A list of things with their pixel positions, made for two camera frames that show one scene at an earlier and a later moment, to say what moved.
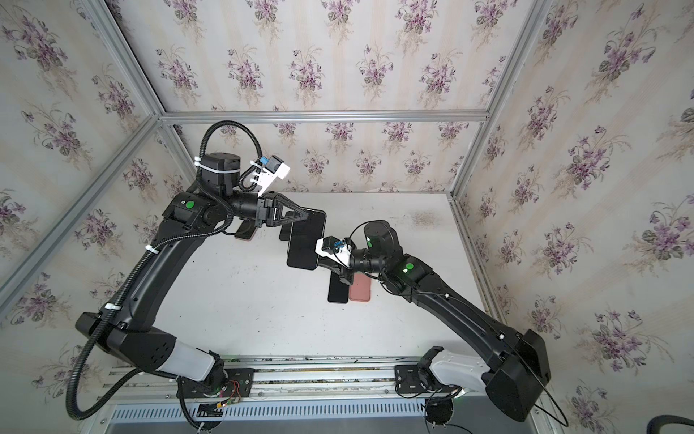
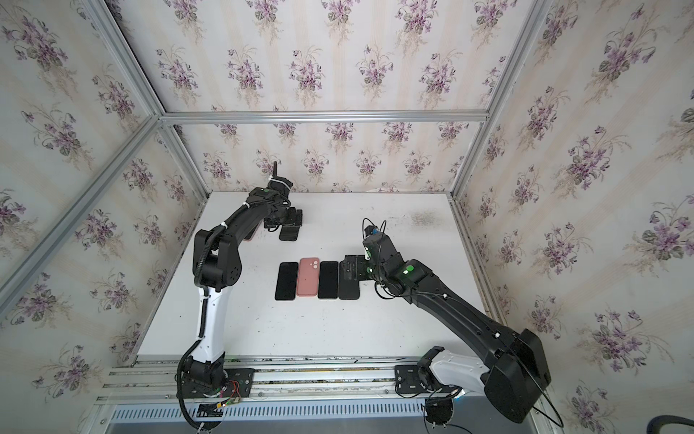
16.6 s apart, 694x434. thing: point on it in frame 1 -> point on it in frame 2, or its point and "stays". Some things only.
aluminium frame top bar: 322,116 stays
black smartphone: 304,236 -> 328,279
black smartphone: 338,291 -> 286,286
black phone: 286,230 stays
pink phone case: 361,288 -> 308,272
